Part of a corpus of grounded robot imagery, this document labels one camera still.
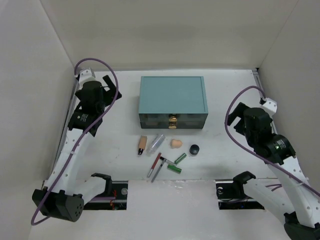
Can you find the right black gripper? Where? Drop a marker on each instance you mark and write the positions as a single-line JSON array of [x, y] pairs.
[[237, 112]]

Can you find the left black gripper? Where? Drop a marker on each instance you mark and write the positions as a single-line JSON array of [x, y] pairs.
[[110, 89]]

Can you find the clear drawer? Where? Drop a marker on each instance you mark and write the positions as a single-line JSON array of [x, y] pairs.
[[164, 117], [172, 125]]

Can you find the black round compact jar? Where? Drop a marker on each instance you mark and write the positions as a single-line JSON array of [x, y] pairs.
[[194, 149]]

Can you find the beige foundation tube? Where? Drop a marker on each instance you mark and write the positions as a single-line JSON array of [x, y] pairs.
[[142, 144]]

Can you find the teal drawer box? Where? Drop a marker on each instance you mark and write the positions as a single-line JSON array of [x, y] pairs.
[[172, 95]]

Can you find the green lip balm tube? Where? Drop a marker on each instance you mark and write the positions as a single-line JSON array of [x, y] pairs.
[[180, 158]]

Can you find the beige makeup sponge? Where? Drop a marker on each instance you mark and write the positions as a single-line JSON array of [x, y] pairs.
[[175, 143]]

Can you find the clear plastic bottle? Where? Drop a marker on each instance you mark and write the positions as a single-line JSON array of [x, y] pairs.
[[156, 143]]

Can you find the green lip balm stick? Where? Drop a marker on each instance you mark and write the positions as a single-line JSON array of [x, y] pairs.
[[174, 169]]

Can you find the red lip pencil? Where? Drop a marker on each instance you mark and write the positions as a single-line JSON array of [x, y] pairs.
[[154, 164]]

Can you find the grey eyeliner pencil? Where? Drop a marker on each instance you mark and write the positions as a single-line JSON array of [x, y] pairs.
[[158, 170]]

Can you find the black silver mascara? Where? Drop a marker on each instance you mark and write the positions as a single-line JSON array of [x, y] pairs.
[[167, 161]]

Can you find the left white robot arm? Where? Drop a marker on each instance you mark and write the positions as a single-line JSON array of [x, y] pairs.
[[62, 197]]

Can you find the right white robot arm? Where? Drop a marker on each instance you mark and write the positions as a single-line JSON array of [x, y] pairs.
[[300, 215]]

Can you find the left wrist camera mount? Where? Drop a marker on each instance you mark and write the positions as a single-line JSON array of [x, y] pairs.
[[85, 75]]

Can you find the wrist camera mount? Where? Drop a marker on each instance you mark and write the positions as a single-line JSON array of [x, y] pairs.
[[268, 105], [85, 75]]

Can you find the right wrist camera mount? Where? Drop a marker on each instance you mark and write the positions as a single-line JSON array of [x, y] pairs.
[[268, 105]]

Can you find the right aluminium rail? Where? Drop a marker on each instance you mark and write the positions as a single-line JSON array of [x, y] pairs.
[[259, 85]]

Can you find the aluminium rail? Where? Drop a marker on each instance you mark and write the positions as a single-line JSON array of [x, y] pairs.
[[259, 85], [71, 105]]

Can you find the left aluminium rail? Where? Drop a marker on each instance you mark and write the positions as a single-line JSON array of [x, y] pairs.
[[71, 105]]

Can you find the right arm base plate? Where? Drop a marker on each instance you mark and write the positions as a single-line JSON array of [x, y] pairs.
[[230, 199]]

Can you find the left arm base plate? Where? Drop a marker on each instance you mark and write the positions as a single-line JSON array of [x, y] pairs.
[[115, 201]]

